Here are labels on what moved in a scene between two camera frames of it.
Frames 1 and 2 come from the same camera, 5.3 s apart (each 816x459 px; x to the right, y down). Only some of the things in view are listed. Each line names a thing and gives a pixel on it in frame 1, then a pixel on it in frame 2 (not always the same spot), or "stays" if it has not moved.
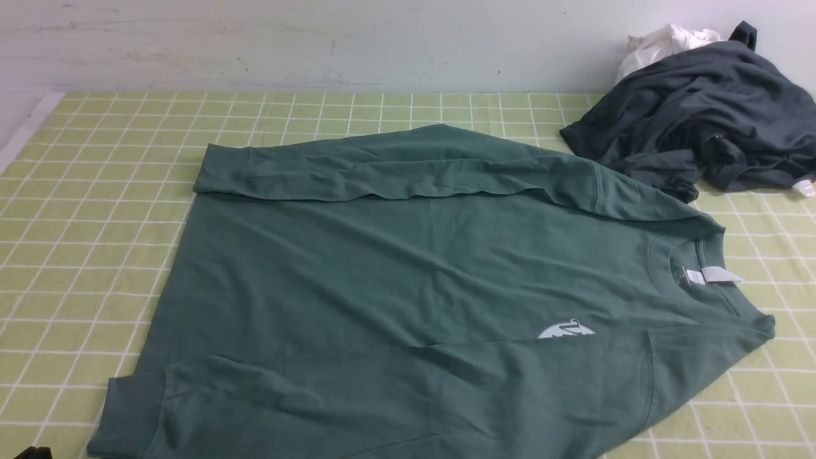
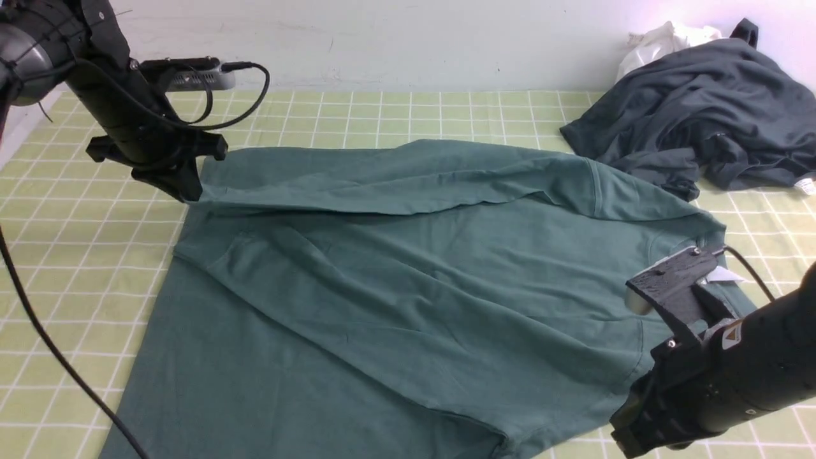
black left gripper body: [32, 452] → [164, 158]
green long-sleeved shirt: [421, 292] stays
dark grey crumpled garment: [732, 111] stays
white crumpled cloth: [667, 40] stays
